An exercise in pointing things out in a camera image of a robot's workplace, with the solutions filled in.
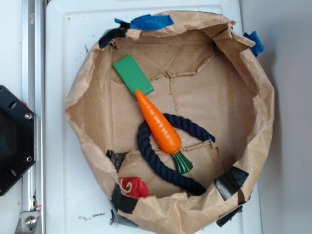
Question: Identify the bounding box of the green rectangular block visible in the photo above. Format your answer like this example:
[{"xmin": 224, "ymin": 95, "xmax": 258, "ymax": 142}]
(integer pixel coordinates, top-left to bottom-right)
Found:
[{"xmin": 113, "ymin": 54, "xmax": 154, "ymax": 98}]

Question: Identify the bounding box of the aluminium rail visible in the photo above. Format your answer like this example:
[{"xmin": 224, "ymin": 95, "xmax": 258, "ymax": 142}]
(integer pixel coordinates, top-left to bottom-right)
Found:
[{"xmin": 22, "ymin": 0, "xmax": 47, "ymax": 234}]

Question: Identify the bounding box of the metal corner bracket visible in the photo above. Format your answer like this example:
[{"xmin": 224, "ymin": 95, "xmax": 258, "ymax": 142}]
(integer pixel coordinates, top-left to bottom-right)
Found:
[{"xmin": 15, "ymin": 211, "xmax": 41, "ymax": 234}]

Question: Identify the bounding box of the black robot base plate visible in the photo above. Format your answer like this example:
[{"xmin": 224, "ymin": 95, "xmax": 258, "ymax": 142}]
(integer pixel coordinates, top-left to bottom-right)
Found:
[{"xmin": 0, "ymin": 85, "xmax": 35, "ymax": 196}]

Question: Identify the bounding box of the red cloth pouch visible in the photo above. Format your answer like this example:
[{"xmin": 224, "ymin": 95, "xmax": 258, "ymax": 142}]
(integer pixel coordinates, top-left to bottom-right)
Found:
[{"xmin": 118, "ymin": 176, "xmax": 149, "ymax": 198}]

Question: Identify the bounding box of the orange toy carrot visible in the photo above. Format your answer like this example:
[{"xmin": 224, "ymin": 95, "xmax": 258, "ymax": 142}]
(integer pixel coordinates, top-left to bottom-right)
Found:
[{"xmin": 135, "ymin": 89, "xmax": 193, "ymax": 174}]

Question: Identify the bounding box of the brown paper bag bin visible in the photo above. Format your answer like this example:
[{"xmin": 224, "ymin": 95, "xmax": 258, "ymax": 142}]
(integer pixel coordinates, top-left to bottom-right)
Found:
[{"xmin": 65, "ymin": 11, "xmax": 274, "ymax": 234}]

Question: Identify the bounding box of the white plastic board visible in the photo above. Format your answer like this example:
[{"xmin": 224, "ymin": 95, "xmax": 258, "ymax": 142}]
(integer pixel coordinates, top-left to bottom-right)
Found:
[{"xmin": 44, "ymin": 0, "xmax": 263, "ymax": 234}]

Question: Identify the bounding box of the dark blue rope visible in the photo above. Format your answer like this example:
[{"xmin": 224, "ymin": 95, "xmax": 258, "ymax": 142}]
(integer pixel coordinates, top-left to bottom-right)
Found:
[{"xmin": 136, "ymin": 113, "xmax": 216, "ymax": 196}]

